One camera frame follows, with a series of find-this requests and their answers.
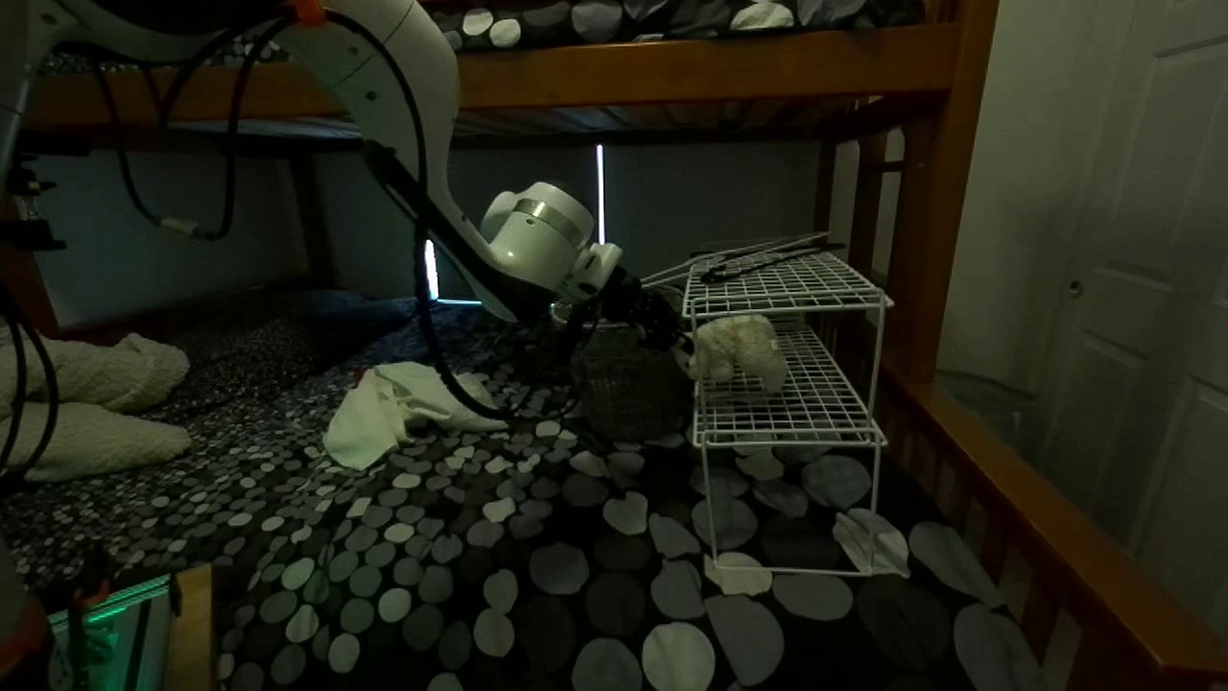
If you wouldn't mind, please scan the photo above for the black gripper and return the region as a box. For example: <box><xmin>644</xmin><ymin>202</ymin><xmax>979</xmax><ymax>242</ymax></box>
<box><xmin>551</xmin><ymin>265</ymin><xmax>684</xmax><ymax>353</ymax></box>

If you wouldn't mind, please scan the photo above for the cream stuffed animal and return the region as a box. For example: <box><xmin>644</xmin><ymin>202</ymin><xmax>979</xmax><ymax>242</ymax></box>
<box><xmin>692</xmin><ymin>316</ymin><xmax>789</xmax><ymax>390</ymax></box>

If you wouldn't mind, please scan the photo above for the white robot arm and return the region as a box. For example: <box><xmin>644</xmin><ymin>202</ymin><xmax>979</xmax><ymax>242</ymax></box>
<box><xmin>0</xmin><ymin>0</ymin><xmax>684</xmax><ymax>349</ymax></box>

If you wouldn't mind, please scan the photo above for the woven wicker basket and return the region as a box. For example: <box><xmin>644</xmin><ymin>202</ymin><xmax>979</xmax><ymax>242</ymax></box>
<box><xmin>571</xmin><ymin>326</ymin><xmax>692</xmax><ymax>442</ymax></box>

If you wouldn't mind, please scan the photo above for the white crumpled cloth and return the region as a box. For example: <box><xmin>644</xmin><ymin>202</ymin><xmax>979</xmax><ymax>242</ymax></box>
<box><xmin>321</xmin><ymin>360</ymin><xmax>502</xmax><ymax>472</ymax></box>

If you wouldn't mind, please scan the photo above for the black grey dotted duvet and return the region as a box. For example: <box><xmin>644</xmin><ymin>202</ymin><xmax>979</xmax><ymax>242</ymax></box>
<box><xmin>0</xmin><ymin>302</ymin><xmax>1046</xmax><ymax>691</ymax></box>

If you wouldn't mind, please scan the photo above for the upper bunk dotted bedding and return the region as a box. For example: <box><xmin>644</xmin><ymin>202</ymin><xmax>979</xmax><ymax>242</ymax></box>
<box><xmin>423</xmin><ymin>0</ymin><xmax>926</xmax><ymax>51</ymax></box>

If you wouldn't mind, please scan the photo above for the white pillow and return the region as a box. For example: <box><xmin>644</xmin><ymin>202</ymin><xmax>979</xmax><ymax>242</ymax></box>
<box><xmin>0</xmin><ymin>402</ymin><xmax>190</xmax><ymax>485</ymax></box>
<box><xmin>0</xmin><ymin>333</ymin><xmax>190</xmax><ymax>411</ymax></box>

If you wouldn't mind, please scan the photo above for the white door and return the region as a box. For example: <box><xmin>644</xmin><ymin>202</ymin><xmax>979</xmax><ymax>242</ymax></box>
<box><xmin>1038</xmin><ymin>0</ymin><xmax>1228</xmax><ymax>625</ymax></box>

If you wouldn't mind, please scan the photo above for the green lit device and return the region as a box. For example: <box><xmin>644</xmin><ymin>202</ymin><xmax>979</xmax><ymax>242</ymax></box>
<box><xmin>49</xmin><ymin>576</ymin><xmax>180</xmax><ymax>691</ymax></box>

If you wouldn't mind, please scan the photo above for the white wire two-tier rack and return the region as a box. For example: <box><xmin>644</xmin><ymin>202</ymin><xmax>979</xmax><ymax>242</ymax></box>
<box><xmin>644</xmin><ymin>236</ymin><xmax>909</xmax><ymax>576</ymax></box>

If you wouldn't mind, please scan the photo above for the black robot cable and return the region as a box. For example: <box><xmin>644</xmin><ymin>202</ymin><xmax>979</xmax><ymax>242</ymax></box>
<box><xmin>0</xmin><ymin>9</ymin><xmax>514</xmax><ymax>480</ymax></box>

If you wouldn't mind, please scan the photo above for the wooden bunk bed frame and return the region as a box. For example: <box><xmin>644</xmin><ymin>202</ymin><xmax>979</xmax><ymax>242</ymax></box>
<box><xmin>0</xmin><ymin>0</ymin><xmax>1228</xmax><ymax>691</ymax></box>

